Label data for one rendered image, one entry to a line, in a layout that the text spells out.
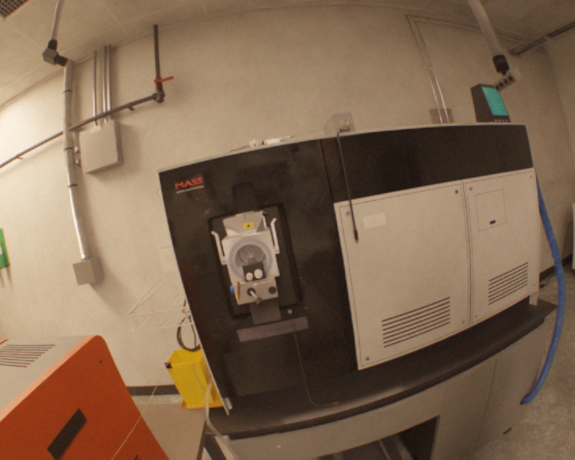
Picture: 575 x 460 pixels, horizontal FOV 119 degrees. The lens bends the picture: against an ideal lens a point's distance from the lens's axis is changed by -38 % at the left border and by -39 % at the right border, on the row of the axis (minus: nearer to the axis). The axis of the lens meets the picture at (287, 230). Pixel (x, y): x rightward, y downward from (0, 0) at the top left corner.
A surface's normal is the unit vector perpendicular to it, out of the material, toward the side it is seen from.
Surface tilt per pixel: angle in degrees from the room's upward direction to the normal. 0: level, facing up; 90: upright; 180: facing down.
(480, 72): 90
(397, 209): 90
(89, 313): 90
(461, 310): 90
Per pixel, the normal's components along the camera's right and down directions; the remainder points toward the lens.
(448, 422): 0.09, 0.09
